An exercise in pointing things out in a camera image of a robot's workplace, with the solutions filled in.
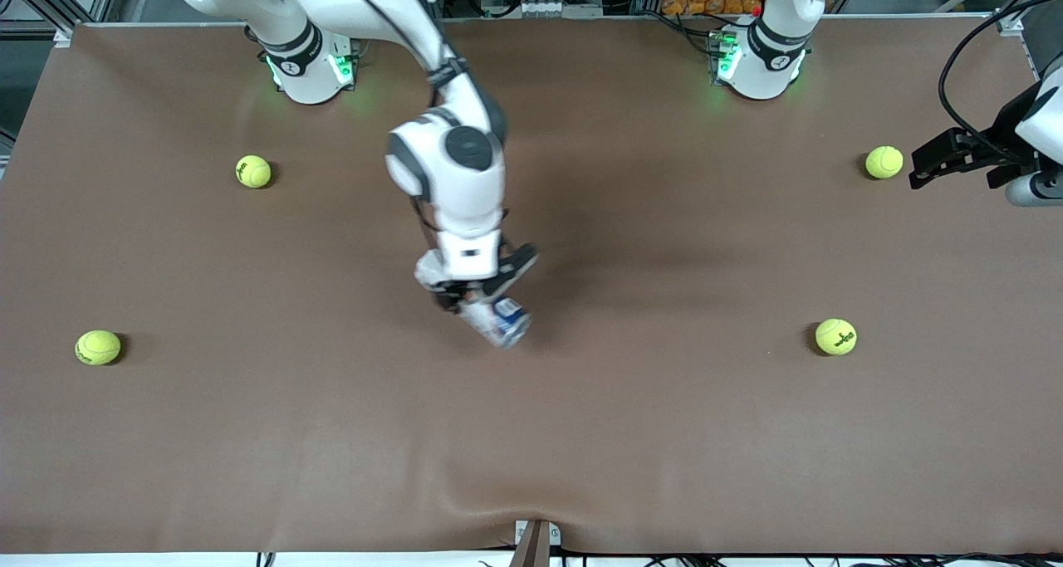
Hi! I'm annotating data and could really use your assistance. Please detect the white blue tennis ball can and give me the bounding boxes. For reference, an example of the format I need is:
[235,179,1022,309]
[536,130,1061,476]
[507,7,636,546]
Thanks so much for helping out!
[459,296,533,350]

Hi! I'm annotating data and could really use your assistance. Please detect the yellow tennis ball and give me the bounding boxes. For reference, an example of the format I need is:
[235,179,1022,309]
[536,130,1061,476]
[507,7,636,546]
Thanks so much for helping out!
[235,154,272,189]
[815,318,858,356]
[75,330,122,366]
[865,144,904,180]

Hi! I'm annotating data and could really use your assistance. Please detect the brown table cover mat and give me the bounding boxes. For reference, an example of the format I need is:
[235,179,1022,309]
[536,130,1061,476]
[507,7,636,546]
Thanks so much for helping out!
[0,15,1063,555]

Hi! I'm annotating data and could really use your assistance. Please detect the grey metal mounting plate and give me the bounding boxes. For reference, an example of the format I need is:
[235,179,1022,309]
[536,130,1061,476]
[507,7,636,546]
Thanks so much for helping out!
[514,520,562,546]

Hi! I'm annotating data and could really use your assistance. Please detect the white terminal strip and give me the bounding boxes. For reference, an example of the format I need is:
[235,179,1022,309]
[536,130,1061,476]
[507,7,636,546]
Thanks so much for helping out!
[515,0,605,18]

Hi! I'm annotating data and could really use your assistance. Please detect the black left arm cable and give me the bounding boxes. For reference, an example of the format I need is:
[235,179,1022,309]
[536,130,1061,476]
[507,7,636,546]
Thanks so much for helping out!
[938,0,1063,149]

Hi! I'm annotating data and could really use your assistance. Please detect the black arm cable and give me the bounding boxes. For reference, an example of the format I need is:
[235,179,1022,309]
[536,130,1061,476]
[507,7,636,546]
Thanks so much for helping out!
[322,0,468,88]
[938,0,1063,149]

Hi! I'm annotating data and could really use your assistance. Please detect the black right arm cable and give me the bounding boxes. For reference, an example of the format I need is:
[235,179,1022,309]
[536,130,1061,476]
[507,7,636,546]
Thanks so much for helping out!
[322,0,468,88]

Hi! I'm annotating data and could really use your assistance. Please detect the brown camera mount pole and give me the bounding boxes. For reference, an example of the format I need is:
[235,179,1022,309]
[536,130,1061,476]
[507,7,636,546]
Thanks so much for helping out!
[508,521,551,567]

